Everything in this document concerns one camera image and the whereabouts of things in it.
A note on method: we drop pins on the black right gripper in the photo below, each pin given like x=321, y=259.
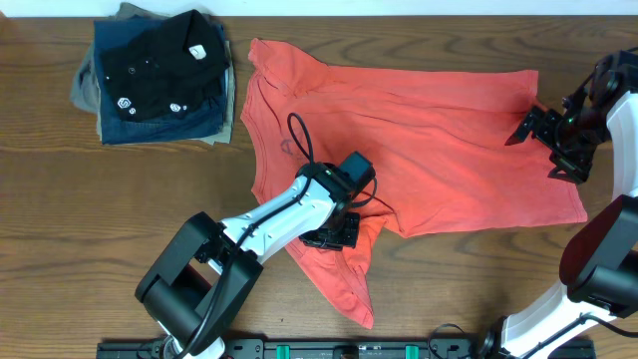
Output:
x=543, y=132

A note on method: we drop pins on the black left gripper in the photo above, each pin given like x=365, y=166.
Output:
x=329, y=236

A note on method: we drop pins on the red soccer t-shirt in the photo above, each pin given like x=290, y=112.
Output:
x=436, y=141

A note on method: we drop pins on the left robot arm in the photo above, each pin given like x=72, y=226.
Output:
x=197, y=285

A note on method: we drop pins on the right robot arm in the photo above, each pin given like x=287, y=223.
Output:
x=598, y=269

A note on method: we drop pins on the navy blue folded garment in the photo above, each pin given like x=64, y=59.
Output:
x=203, y=122

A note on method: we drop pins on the black folded shirt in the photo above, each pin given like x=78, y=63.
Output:
x=170, y=69

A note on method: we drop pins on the grey folded garment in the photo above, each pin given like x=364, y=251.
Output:
x=85, y=93

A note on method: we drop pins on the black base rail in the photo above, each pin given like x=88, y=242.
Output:
x=162, y=348

